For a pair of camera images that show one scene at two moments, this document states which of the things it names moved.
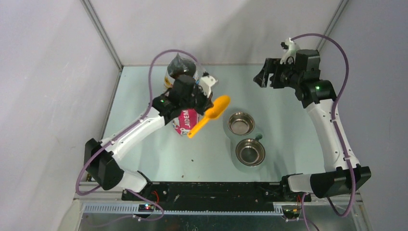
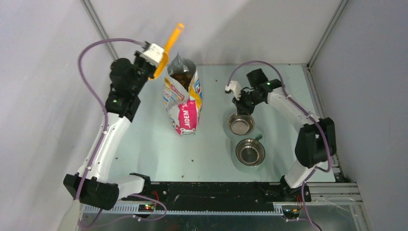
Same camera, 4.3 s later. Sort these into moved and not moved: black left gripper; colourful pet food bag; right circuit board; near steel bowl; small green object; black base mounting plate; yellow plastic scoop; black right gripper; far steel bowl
Moved: black left gripper; yellow plastic scoop; black right gripper
Not moved: small green object; colourful pet food bag; black base mounting plate; near steel bowl; right circuit board; far steel bowl
